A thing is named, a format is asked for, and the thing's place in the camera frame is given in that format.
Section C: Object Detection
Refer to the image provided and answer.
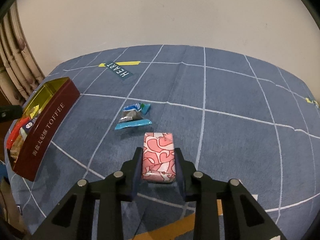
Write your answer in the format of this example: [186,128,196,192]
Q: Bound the red snack packet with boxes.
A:
[6,120,24,150]

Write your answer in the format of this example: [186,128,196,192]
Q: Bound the pink patterned snack pack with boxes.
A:
[142,133,176,184]

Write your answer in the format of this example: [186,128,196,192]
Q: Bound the white paper label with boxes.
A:
[239,179,258,201]

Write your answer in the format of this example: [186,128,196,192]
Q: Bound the blue white cracker pack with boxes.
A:
[20,117,37,140]

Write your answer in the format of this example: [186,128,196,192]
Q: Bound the red toffee tin box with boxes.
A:
[5,77,80,181]

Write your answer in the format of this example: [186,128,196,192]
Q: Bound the clear bag brown snacks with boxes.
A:
[10,135,24,162]

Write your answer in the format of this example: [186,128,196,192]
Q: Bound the teal candy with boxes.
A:
[115,103,152,130]

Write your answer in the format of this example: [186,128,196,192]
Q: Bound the beige curtain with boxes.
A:
[1,2,44,105]

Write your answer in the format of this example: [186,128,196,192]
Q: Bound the blue grid tablecloth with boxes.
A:
[9,45,319,239]

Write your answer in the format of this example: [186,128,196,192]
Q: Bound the orange tape strip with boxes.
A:
[134,199,223,240]

